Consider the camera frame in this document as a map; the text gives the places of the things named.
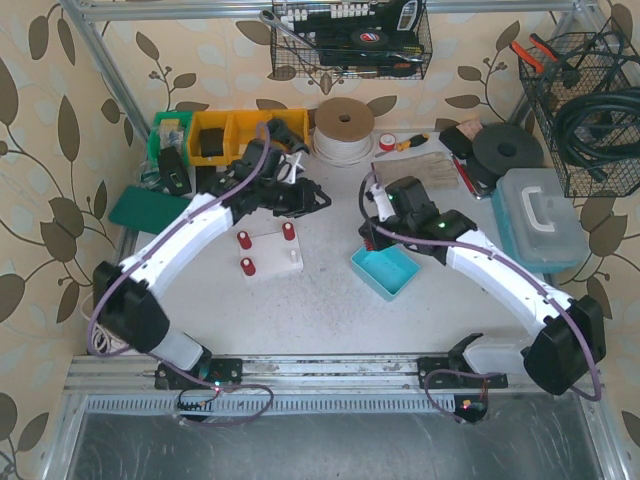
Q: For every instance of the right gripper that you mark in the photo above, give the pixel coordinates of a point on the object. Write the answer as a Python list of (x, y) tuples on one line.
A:
[(368, 235)]

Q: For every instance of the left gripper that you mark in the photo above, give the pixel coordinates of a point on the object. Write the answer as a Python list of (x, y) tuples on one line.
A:
[(304, 196)]

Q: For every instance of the teal plastic tray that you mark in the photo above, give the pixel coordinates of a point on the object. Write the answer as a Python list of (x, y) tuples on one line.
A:
[(386, 272)]

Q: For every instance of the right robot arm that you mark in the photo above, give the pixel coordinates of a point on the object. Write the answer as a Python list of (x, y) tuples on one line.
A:
[(565, 336)]

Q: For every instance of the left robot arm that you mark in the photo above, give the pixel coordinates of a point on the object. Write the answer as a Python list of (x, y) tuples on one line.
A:
[(126, 295)]

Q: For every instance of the white peg board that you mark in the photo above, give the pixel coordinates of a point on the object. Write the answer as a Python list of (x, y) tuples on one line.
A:
[(273, 256)]

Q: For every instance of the grey pipe fitting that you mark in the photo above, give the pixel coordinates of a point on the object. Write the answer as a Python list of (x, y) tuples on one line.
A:
[(283, 135)]

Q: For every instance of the yellow bin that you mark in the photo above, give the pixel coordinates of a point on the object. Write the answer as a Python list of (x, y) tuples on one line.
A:
[(240, 129), (296, 119), (206, 145)]

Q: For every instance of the canvas work glove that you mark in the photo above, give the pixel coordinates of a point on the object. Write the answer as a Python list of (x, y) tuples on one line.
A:
[(435, 170)]

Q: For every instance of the red white tape roll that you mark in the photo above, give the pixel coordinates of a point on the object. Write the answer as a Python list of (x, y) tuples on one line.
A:
[(387, 142)]

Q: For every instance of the black ribbed block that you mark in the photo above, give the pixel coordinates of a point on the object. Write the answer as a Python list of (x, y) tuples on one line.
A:
[(205, 176)]

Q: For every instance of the red utility knife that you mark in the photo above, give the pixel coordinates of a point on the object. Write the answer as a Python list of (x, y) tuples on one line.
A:
[(476, 189)]

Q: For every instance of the yellow black screwdriver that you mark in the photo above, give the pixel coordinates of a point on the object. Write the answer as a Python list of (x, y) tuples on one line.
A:
[(414, 141)]

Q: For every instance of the black sanding block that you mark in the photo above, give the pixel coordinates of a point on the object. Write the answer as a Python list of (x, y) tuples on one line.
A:
[(457, 142)]

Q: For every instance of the black green meter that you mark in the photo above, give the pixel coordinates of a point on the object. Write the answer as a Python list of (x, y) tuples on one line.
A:
[(173, 172)]

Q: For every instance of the green bin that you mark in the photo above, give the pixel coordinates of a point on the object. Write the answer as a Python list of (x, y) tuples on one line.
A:
[(169, 129)]

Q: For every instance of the green flat case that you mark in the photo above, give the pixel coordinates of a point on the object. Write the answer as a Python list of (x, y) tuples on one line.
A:
[(146, 210)]

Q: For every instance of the black filament spool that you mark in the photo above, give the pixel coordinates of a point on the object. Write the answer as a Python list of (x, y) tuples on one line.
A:
[(500, 147)]

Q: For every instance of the clear teal toolbox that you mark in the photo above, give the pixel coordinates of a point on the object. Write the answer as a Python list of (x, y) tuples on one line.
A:
[(537, 224)]

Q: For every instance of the white cable spool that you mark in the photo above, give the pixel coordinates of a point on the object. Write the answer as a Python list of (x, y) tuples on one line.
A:
[(344, 132)]

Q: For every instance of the wire basket with tools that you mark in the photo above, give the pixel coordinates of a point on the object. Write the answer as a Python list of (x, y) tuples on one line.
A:
[(333, 41)]

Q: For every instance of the orange handled pliers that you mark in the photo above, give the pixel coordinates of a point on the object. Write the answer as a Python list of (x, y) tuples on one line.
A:
[(528, 56)]

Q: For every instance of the wire basket with hoses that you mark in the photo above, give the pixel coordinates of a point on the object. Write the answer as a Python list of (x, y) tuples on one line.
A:
[(587, 107)]

